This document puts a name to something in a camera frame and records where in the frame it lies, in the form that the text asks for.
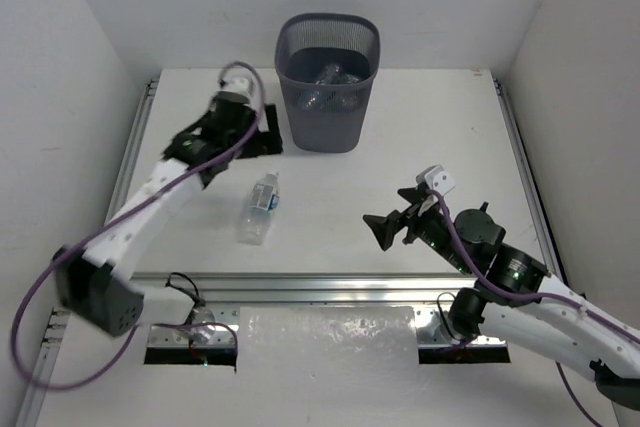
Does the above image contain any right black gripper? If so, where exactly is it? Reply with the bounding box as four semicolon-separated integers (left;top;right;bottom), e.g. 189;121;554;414
362;186;470;274

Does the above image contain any clear crinkled water bottle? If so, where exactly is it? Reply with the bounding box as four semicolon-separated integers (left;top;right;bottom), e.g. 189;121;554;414
314;62;344;85

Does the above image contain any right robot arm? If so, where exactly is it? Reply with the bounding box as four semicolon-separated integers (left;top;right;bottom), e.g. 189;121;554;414
363;185;639;410

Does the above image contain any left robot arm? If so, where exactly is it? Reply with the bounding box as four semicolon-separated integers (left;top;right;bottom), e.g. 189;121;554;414
52;91;283;337

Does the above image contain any grey mesh waste bin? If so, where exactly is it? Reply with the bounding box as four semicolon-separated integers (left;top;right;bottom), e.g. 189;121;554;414
274;13;381;153

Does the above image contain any white label water bottle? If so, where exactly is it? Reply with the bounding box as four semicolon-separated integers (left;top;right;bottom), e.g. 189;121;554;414
237;172;280;246

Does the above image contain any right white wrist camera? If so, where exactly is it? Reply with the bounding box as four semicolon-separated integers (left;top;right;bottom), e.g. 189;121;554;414
416;164;456;196

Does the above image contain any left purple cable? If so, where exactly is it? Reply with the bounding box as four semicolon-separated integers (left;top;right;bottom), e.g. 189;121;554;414
10;61;266;391

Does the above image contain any purple cable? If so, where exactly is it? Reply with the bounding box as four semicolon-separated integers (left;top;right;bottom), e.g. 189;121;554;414
427;190;640;427
10;61;266;391

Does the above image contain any aluminium front rail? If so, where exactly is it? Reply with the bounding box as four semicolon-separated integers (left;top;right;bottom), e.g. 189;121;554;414
129;271;566;348

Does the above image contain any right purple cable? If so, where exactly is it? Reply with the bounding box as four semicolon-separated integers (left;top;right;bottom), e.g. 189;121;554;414
427;190;640;427

